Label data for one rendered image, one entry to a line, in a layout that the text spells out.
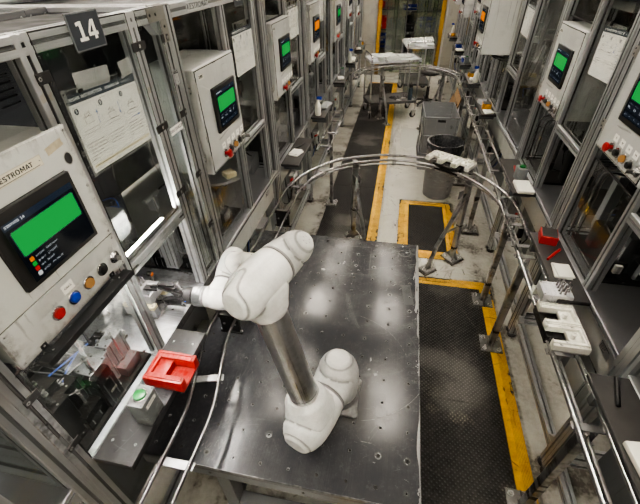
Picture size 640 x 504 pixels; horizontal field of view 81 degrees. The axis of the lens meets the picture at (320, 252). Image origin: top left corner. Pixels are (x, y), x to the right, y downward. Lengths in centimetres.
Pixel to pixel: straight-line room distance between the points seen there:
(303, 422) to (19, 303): 88
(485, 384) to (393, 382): 105
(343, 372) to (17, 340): 97
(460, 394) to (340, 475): 124
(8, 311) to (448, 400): 220
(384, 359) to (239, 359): 68
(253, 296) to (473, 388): 192
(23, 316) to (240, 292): 52
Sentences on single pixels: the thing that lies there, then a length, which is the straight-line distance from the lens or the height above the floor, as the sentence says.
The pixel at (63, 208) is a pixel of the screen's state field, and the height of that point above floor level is 166.
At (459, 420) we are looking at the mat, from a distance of 251.
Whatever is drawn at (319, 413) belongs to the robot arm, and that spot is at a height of 94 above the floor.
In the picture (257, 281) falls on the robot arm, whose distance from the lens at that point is 99.
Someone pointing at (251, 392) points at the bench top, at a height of 68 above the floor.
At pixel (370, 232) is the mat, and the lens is 369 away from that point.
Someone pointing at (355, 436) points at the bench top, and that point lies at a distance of 162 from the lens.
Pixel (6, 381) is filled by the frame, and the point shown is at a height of 137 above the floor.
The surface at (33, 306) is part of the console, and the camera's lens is 117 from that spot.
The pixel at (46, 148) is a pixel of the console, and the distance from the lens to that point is 115.
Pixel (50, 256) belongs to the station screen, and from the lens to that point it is 114.
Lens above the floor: 215
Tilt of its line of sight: 38 degrees down
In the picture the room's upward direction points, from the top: 2 degrees counter-clockwise
